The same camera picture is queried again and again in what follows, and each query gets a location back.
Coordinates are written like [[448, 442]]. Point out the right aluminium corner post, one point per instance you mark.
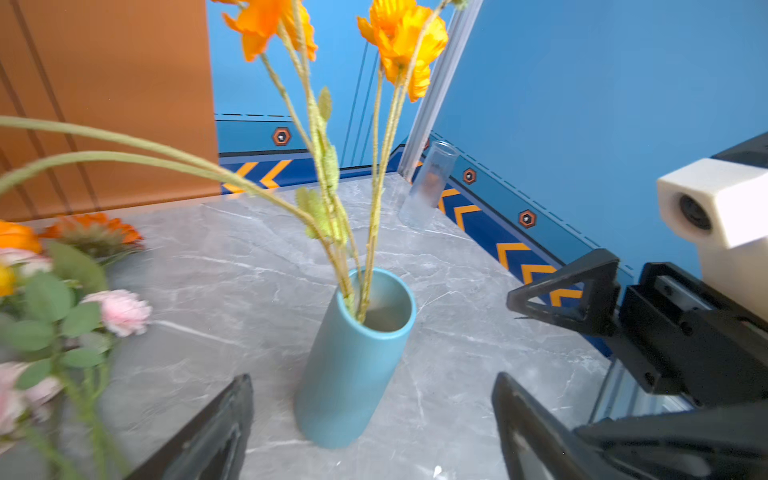
[[459, 31]]

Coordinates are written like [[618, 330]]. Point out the teal cylindrical vase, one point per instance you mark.
[[351, 364]]

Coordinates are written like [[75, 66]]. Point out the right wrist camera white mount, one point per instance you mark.
[[721, 207]]

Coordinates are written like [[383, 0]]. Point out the orange gerbera flower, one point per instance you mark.
[[96, 234]]

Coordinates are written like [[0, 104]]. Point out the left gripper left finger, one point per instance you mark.
[[210, 446]]

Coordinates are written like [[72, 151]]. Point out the pink carnation flower bunch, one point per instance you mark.
[[60, 323]]

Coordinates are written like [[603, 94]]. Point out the orange poppy flower stem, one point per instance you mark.
[[409, 38]]

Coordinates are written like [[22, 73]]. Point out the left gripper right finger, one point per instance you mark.
[[716, 443]]

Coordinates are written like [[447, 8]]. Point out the clear glass cylinder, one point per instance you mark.
[[421, 203]]

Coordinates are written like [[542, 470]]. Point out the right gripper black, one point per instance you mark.
[[674, 333]]

